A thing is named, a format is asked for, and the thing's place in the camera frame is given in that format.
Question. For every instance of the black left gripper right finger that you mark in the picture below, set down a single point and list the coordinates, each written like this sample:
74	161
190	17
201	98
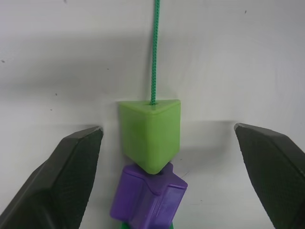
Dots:
274	176

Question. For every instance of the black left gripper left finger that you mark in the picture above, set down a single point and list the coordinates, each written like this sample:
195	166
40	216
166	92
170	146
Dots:
52	181

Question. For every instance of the green braided lace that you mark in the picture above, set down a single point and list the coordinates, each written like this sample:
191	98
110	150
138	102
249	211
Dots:
155	47

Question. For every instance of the dark green block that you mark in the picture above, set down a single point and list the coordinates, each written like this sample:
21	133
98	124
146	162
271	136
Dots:
129	226

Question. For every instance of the purple star block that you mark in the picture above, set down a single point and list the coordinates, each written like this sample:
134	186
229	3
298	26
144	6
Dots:
147	198

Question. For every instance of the light green triangular block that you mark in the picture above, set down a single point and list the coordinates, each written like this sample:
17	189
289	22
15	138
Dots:
149	136

